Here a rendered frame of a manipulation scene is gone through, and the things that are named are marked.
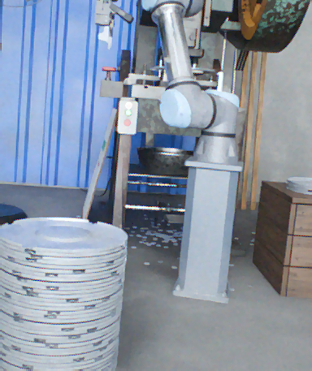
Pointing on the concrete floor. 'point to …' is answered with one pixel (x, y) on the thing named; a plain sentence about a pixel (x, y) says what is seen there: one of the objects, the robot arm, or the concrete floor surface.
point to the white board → (100, 163)
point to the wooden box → (284, 239)
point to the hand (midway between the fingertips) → (110, 46)
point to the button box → (123, 127)
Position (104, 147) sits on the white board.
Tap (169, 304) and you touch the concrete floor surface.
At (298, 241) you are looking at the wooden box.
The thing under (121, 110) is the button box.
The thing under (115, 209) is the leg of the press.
